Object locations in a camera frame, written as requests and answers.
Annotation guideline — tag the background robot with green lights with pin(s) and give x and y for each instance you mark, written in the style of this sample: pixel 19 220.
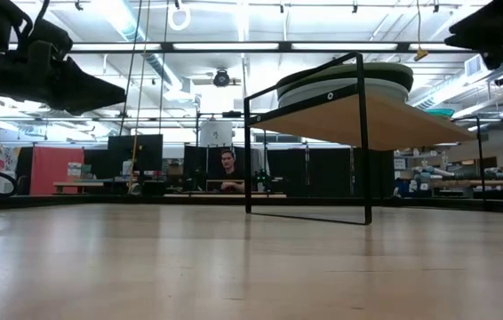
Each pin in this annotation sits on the background robot with green lights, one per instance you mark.
pixel 260 178

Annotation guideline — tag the person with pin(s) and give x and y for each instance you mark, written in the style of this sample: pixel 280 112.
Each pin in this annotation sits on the person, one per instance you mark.
pixel 228 162

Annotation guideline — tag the white plate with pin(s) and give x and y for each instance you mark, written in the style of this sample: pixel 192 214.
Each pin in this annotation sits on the white plate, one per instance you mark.
pixel 380 91

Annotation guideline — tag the black overhead light rail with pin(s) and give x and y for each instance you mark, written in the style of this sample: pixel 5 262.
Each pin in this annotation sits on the black overhead light rail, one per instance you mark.
pixel 285 46

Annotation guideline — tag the teal plate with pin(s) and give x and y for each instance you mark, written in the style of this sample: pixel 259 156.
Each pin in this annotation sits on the teal plate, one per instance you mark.
pixel 440 113

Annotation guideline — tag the pale green plate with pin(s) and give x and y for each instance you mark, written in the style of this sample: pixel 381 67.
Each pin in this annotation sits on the pale green plate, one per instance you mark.
pixel 376 69

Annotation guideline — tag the blue white robot arm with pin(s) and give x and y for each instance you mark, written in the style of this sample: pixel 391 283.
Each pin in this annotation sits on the blue white robot arm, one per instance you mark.
pixel 431 171

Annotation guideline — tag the black aluminium table frame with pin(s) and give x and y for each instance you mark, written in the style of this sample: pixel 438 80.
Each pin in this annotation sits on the black aluminium table frame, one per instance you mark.
pixel 100 202

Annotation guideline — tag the black curtain partition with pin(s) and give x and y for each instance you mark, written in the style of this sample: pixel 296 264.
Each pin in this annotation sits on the black curtain partition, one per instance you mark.
pixel 322 171

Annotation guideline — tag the orange partition panel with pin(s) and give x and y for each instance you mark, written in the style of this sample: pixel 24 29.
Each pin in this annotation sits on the orange partition panel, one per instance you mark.
pixel 56 169

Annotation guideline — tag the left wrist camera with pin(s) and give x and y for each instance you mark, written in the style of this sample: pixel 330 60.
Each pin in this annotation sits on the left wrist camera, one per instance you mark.
pixel 45 44

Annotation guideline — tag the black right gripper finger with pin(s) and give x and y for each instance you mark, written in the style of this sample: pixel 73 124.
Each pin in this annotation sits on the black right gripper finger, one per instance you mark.
pixel 496 58
pixel 465 35

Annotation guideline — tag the background wooden table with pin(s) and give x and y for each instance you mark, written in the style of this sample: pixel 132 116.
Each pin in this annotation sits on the background wooden table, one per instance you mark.
pixel 78 183

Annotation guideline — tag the black frame wooden shelf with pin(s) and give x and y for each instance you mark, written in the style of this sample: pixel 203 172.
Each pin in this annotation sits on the black frame wooden shelf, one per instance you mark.
pixel 389 129

